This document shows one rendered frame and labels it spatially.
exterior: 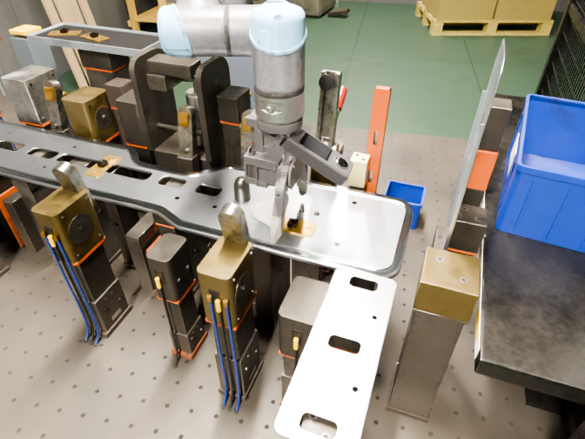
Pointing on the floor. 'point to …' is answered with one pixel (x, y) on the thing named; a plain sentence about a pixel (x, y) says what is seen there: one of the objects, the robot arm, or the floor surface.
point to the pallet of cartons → (487, 16)
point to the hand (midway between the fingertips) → (292, 219)
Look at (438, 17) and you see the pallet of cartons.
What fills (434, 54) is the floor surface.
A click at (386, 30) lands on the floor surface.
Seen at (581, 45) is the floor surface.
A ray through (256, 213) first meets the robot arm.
